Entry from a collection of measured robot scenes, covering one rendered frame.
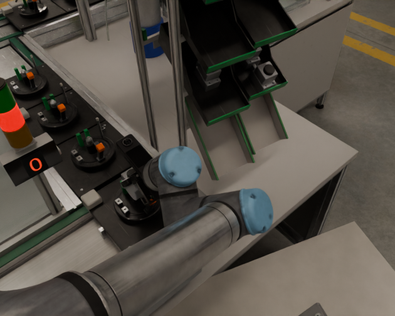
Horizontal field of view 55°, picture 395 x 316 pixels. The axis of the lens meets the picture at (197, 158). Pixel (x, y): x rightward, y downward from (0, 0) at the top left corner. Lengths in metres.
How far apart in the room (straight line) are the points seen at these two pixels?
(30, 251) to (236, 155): 0.63
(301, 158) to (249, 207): 0.80
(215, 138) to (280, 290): 0.46
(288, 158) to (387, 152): 1.50
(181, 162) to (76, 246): 0.54
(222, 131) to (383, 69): 2.59
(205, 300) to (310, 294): 0.28
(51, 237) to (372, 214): 1.82
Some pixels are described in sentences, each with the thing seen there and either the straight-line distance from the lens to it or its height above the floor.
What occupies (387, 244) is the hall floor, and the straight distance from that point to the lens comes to 2.33.
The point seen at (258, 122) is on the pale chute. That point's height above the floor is 1.05.
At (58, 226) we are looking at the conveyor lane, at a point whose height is 0.95.
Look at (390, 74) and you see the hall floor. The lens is 3.54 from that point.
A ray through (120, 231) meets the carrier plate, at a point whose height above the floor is 0.97.
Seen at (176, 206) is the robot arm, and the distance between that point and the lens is 0.70.
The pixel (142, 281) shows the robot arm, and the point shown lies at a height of 1.44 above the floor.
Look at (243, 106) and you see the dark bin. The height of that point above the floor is 1.19.
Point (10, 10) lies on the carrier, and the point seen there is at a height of 0.98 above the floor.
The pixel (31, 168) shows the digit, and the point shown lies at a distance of 0.96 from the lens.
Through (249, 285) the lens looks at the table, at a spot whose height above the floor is 0.86.
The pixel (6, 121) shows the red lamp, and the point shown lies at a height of 1.34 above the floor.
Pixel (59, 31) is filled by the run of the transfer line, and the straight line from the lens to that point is 2.09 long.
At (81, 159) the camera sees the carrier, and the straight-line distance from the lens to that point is 1.21.
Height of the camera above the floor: 1.85
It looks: 47 degrees down
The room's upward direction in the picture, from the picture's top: 2 degrees counter-clockwise
